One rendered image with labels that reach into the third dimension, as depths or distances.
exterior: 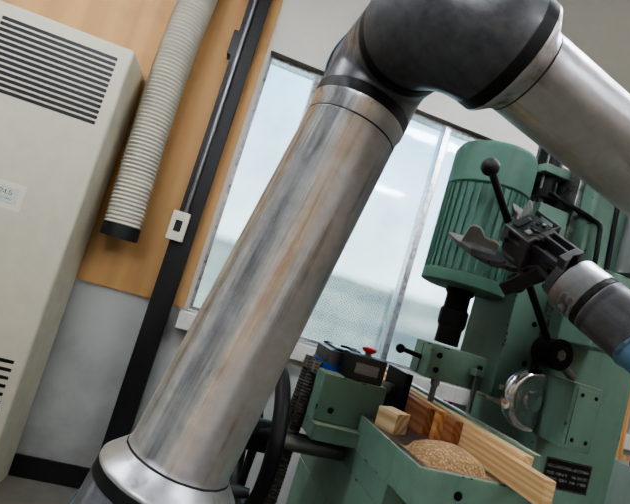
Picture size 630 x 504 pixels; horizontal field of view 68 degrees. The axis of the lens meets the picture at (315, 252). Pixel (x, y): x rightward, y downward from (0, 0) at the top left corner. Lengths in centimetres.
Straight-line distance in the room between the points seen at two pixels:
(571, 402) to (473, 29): 73
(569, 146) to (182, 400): 45
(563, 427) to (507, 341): 19
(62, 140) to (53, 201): 23
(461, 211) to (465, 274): 13
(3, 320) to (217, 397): 165
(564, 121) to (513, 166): 54
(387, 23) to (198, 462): 45
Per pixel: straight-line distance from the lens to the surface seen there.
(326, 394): 93
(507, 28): 46
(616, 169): 55
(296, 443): 97
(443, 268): 100
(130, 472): 50
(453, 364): 104
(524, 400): 103
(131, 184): 209
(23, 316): 206
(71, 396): 238
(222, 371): 47
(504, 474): 87
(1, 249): 208
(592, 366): 116
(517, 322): 107
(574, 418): 102
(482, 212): 101
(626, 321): 77
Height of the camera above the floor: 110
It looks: 5 degrees up
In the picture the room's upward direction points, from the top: 17 degrees clockwise
